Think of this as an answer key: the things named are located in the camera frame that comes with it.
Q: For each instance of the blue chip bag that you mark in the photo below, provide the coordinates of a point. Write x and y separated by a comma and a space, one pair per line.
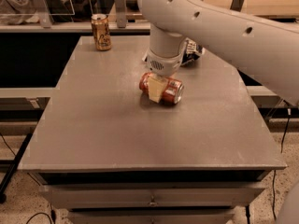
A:
191, 50

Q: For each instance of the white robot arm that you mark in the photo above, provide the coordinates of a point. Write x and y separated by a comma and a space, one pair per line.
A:
267, 51

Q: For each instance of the upper drawer with lock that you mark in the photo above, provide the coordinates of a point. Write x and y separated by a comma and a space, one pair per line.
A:
151, 195

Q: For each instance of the grey metal bracket left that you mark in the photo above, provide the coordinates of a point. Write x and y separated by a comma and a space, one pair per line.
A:
43, 13

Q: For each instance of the gold soda can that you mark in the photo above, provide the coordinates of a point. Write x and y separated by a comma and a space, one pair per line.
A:
101, 32

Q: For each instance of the red coke can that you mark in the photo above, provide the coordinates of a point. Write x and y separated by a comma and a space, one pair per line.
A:
172, 93

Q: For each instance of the black floor stand left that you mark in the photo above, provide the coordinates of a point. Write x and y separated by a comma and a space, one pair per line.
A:
12, 167

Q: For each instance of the grey metal bracket middle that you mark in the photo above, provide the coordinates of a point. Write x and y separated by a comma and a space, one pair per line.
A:
120, 7

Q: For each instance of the grey cabinet with drawers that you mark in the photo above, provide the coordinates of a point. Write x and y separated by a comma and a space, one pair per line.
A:
99, 128

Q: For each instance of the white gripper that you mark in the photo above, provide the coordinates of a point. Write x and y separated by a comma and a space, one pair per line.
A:
164, 64

